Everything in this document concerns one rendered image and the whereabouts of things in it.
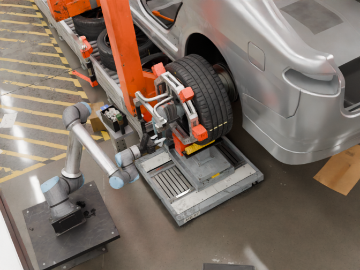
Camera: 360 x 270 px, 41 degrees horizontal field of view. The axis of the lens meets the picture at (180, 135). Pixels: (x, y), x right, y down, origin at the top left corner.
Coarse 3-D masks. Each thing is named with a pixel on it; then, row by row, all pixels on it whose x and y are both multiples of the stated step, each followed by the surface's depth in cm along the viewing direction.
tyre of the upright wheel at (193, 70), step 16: (176, 64) 344; (192, 64) 340; (208, 64) 339; (192, 80) 331; (208, 80) 333; (208, 96) 331; (224, 96) 335; (208, 112) 332; (224, 112) 338; (208, 128) 337; (224, 128) 348
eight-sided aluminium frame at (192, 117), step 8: (168, 72) 346; (160, 80) 352; (168, 80) 340; (176, 80) 339; (160, 88) 374; (176, 88) 332; (184, 104) 331; (192, 112) 334; (192, 120) 333; (184, 136) 373; (192, 136) 343; (184, 144) 366
